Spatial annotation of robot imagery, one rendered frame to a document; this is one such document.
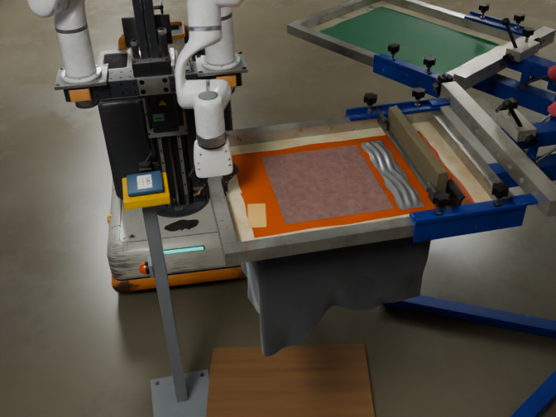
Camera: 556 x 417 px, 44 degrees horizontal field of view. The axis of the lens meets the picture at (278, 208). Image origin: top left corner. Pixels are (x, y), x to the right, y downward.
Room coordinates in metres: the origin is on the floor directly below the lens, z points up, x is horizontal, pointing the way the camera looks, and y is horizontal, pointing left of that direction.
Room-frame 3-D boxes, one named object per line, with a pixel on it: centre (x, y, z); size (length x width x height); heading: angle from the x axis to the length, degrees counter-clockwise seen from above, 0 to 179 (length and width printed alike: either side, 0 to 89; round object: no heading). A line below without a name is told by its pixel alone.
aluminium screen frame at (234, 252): (1.64, -0.20, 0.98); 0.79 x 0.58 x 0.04; 101
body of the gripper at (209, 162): (1.57, 0.17, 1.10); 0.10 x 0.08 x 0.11; 101
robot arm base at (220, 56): (2.09, 0.17, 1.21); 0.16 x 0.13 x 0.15; 7
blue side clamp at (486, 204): (1.41, -0.49, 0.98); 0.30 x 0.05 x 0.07; 101
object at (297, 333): (1.43, -0.18, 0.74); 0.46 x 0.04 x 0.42; 101
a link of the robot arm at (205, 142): (1.57, 0.16, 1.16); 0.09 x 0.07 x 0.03; 101
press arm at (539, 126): (1.75, -0.75, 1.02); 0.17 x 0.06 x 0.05; 101
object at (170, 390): (1.65, 0.38, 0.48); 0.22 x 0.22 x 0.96; 11
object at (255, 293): (1.59, 0.09, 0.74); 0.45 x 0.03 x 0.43; 11
